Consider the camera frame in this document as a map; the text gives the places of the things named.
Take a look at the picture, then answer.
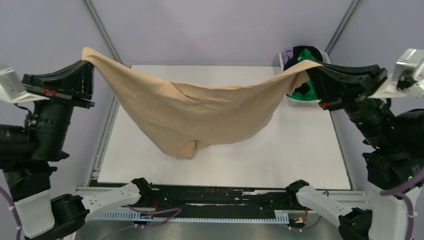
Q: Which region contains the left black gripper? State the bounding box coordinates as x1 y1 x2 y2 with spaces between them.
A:
27 54 101 158

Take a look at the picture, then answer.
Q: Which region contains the white slotted cable duct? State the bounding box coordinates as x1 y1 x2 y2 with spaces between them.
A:
89 208 290 225

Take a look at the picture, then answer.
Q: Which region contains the black t shirt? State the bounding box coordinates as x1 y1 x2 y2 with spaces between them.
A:
283 45 325 96

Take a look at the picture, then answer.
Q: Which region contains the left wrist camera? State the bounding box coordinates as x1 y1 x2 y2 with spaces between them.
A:
0 65 49 104

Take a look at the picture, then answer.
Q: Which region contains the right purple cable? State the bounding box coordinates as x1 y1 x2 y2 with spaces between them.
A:
379 168 424 240

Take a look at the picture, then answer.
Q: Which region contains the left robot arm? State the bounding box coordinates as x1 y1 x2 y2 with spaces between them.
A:
0 60 153 240

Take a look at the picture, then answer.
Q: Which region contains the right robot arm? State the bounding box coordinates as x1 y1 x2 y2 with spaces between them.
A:
285 63 424 240

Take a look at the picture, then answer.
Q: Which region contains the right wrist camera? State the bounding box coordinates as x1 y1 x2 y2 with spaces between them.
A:
369 48 424 99

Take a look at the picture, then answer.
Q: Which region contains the green t shirt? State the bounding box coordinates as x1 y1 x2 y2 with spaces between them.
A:
286 48 321 102

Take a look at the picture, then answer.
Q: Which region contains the aluminium frame post left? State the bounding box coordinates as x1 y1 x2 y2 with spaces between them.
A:
82 0 123 64

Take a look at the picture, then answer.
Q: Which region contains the aluminium frame post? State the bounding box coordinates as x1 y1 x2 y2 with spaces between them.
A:
82 0 123 64
324 0 362 54

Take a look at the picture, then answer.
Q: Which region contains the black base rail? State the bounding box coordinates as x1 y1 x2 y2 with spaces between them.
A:
131 180 308 220

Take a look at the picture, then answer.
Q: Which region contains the lavender t shirt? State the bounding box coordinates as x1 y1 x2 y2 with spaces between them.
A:
281 47 294 63

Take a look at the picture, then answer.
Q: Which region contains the aluminium frame post right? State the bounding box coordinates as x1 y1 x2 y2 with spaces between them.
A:
324 0 362 54

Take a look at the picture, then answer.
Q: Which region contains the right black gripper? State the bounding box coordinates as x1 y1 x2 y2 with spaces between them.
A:
300 56 394 145

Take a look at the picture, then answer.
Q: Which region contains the beige t shirt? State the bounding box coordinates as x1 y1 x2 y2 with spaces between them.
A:
81 47 321 160

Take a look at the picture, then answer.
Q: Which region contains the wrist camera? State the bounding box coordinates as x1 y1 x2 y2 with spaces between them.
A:
369 48 424 99
0 65 49 104

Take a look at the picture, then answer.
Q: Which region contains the white plastic basket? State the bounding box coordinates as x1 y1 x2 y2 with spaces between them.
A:
278 45 331 107

